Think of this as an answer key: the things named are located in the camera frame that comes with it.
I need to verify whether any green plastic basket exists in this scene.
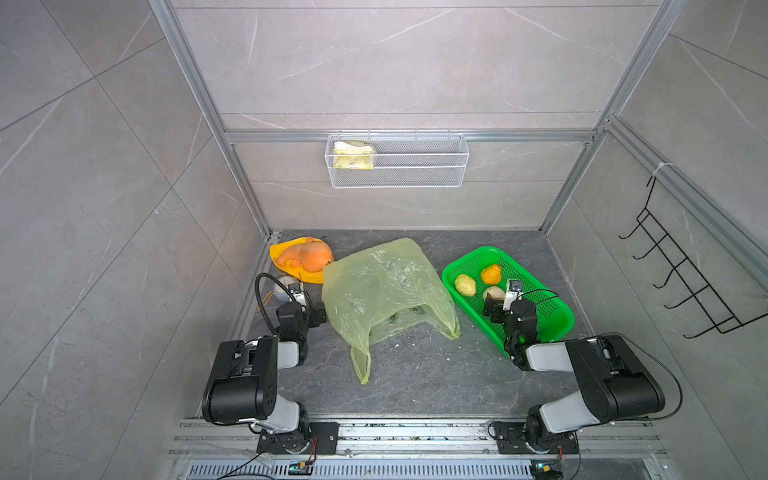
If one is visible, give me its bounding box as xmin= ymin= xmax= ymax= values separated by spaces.
xmin=441 ymin=245 xmax=575 ymax=356

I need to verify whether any orange bagged fruit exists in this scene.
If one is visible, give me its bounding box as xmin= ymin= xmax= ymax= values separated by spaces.
xmin=276 ymin=237 xmax=334 ymax=273

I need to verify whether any black wall hook rack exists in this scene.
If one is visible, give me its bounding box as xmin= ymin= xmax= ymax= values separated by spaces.
xmin=618 ymin=176 xmax=767 ymax=340

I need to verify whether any orange-yellow pear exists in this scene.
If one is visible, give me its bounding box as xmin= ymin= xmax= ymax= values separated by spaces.
xmin=481 ymin=264 xmax=503 ymax=285

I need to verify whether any aluminium mounting rail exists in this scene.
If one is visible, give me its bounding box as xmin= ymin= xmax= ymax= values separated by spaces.
xmin=158 ymin=415 xmax=678 ymax=479

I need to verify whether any yellow-green plastic bag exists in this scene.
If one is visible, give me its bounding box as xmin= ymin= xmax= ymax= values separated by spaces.
xmin=322 ymin=238 xmax=460 ymax=385

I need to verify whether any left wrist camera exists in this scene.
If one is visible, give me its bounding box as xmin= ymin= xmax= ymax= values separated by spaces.
xmin=287 ymin=283 xmax=307 ymax=307

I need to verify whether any yellow-green pear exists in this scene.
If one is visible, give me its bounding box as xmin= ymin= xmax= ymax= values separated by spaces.
xmin=454 ymin=274 xmax=477 ymax=297

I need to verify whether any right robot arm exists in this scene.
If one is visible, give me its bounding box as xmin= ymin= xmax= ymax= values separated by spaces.
xmin=483 ymin=297 xmax=666 ymax=454

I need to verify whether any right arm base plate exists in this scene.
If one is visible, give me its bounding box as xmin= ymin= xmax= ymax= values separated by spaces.
xmin=487 ymin=421 xmax=580 ymax=455

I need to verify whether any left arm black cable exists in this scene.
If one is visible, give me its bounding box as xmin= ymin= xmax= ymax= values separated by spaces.
xmin=254 ymin=272 xmax=290 ymax=337

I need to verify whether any yellow wipes packet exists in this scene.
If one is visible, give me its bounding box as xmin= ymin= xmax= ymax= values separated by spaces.
xmin=331 ymin=140 xmax=377 ymax=170

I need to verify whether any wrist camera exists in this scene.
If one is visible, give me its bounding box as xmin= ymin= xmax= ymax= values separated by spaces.
xmin=503 ymin=279 xmax=524 ymax=311
xmin=287 ymin=283 xmax=307 ymax=307

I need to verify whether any small grey alarm clock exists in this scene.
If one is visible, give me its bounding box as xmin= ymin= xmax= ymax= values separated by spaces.
xmin=273 ymin=276 xmax=300 ymax=302

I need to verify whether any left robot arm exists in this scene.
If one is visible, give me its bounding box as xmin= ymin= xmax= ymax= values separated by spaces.
xmin=202 ymin=302 xmax=327 ymax=442

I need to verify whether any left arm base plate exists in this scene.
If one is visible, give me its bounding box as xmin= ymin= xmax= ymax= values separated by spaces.
xmin=257 ymin=421 xmax=340 ymax=455

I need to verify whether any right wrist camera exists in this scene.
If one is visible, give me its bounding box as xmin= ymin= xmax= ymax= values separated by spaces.
xmin=503 ymin=279 xmax=524 ymax=311

